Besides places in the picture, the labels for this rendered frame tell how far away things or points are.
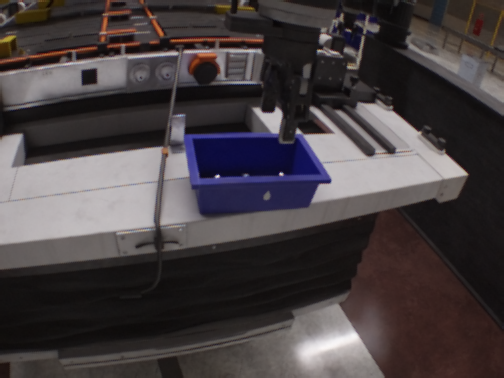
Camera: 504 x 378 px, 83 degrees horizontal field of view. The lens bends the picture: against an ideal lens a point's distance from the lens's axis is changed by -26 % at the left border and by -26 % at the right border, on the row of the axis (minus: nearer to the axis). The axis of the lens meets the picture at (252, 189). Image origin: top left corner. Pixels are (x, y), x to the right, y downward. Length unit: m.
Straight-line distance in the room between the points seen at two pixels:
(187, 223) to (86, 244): 0.19
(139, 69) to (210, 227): 0.45
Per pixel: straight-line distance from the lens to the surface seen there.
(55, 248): 0.64
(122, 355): 0.95
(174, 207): 0.64
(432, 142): 1.13
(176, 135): 0.79
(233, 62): 0.98
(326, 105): 1.09
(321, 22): 0.46
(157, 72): 0.93
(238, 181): 0.58
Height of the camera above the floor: 1.26
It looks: 37 degrees down
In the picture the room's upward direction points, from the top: 10 degrees clockwise
